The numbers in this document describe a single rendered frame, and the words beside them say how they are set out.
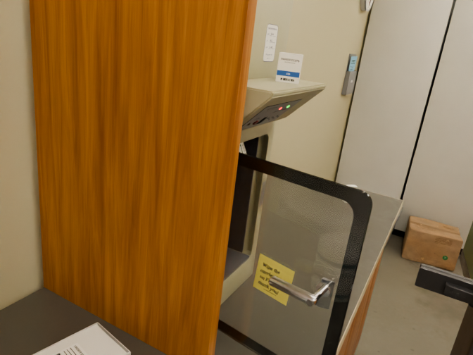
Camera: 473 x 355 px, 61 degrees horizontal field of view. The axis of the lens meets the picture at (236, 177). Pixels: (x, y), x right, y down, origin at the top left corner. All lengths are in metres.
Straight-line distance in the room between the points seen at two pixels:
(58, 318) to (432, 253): 3.11
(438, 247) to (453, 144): 0.86
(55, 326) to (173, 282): 0.32
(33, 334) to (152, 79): 0.61
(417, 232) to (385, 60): 1.47
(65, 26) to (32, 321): 0.64
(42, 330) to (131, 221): 0.33
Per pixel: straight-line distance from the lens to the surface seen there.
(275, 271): 0.77
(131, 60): 0.77
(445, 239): 3.65
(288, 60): 0.89
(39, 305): 1.11
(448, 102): 3.77
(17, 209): 1.07
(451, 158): 3.83
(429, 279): 0.64
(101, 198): 0.89
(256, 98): 0.72
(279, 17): 0.97
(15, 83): 0.99
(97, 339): 0.93
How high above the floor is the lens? 1.59
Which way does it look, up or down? 19 degrees down
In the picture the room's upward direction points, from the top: 7 degrees clockwise
